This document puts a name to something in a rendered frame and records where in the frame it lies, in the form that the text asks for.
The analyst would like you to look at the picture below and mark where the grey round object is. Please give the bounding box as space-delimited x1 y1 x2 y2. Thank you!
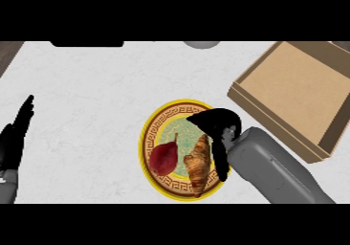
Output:
183 41 222 50

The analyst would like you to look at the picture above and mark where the red pear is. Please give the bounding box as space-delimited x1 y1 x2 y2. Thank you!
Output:
148 132 181 177

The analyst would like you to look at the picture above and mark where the golden brown croissant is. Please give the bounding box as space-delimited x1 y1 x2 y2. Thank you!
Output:
182 133 213 198

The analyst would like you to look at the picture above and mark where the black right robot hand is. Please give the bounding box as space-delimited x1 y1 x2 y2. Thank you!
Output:
185 107 244 183

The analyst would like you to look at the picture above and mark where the open cardboard box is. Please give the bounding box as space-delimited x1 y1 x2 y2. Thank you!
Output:
226 41 350 165

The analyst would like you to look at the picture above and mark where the black flat appliance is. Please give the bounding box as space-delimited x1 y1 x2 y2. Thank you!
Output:
49 41 126 48

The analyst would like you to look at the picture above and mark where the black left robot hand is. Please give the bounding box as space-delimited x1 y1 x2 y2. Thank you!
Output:
0 94 37 175

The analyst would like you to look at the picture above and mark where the yellow patterned plate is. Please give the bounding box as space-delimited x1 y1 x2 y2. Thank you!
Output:
139 98 234 202

